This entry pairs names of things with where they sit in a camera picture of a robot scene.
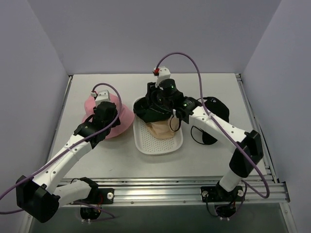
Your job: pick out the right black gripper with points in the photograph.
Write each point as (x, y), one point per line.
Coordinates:
(151, 91)

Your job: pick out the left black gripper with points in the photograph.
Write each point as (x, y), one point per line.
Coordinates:
(106, 108)

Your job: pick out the black cap green brim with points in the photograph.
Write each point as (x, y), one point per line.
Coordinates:
(149, 113)

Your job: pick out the white perforated tray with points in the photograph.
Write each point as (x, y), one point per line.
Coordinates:
(149, 145)

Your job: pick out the beige cloth hat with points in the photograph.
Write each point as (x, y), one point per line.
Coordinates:
(163, 129)

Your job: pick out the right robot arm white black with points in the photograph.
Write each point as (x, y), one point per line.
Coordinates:
(245, 147)

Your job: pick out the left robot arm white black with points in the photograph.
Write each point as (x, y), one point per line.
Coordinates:
(41, 195)

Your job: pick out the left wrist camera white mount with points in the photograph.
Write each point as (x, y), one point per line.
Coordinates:
(101, 96)

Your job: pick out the black NY baseball cap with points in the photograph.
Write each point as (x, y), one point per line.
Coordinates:
(221, 110)

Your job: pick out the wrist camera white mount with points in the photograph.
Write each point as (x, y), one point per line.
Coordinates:
(101, 96)
(161, 73)

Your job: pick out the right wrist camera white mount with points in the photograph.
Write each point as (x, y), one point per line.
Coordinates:
(161, 73)

